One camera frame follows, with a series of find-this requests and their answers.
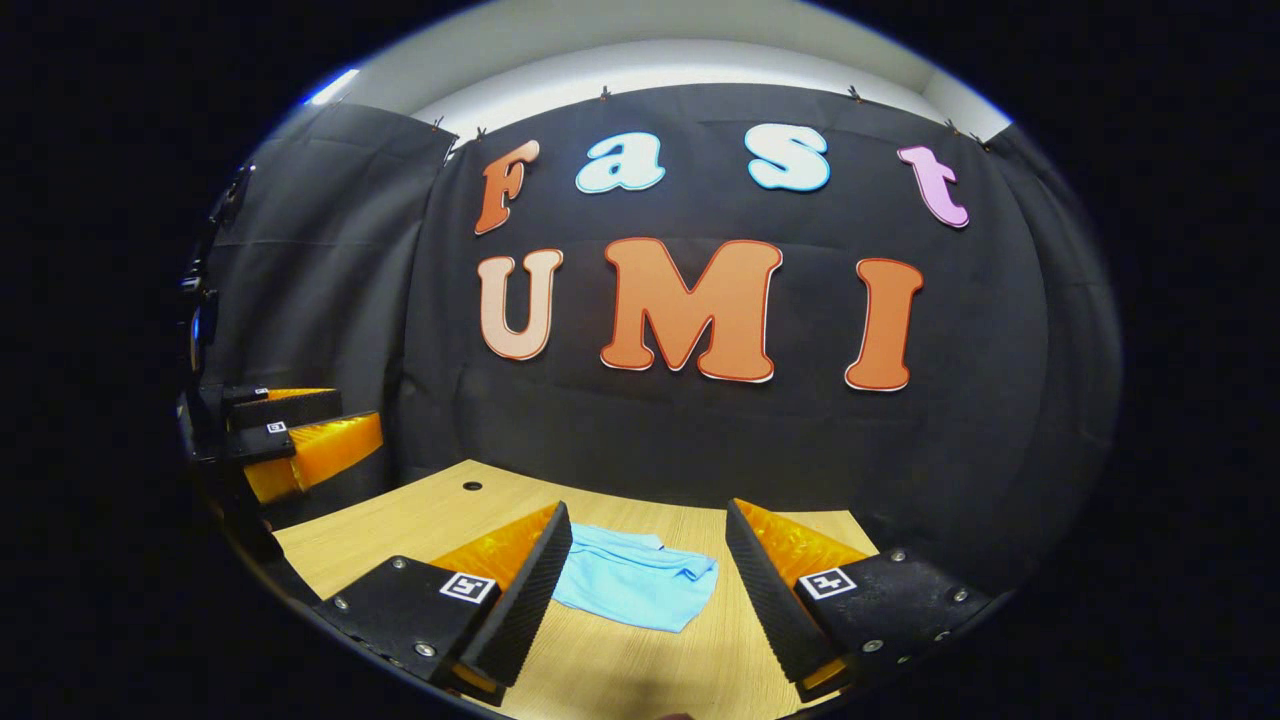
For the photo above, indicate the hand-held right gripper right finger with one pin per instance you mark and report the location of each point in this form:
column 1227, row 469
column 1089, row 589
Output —
column 775, row 610

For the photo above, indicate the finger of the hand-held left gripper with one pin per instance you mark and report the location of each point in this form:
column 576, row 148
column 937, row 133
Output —
column 290, row 408
column 335, row 445

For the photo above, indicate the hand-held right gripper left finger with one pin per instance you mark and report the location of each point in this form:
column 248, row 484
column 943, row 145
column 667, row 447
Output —
column 530, row 600

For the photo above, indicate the light blue T-shirt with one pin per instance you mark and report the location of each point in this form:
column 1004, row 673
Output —
column 630, row 585

